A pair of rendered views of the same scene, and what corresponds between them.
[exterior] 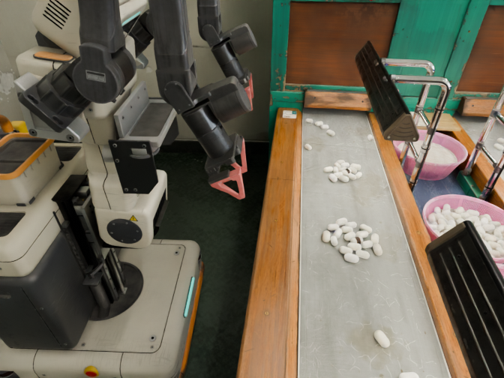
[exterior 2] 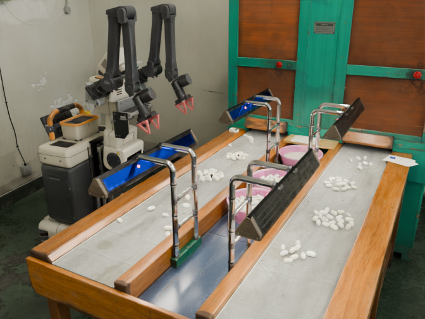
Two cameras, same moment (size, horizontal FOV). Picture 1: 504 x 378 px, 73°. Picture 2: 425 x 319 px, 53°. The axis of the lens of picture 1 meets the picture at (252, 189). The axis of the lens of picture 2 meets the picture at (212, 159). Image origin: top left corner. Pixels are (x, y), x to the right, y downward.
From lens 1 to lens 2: 1.72 m
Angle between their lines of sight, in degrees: 24
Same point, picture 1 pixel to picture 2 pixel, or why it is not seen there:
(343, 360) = (167, 199)
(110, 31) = (113, 69)
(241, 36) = (183, 78)
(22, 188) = (78, 132)
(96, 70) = (107, 80)
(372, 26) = (283, 81)
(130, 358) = not seen: hidden behind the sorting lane
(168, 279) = not seen: hidden behind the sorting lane
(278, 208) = (185, 161)
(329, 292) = (182, 186)
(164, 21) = (128, 68)
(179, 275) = not seen: hidden behind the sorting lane
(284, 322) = (153, 186)
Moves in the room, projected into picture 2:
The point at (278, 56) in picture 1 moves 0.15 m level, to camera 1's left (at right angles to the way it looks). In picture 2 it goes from (231, 95) to (212, 93)
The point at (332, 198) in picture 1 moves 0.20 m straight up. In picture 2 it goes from (219, 164) to (219, 131)
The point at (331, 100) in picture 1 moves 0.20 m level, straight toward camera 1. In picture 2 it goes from (260, 124) to (245, 131)
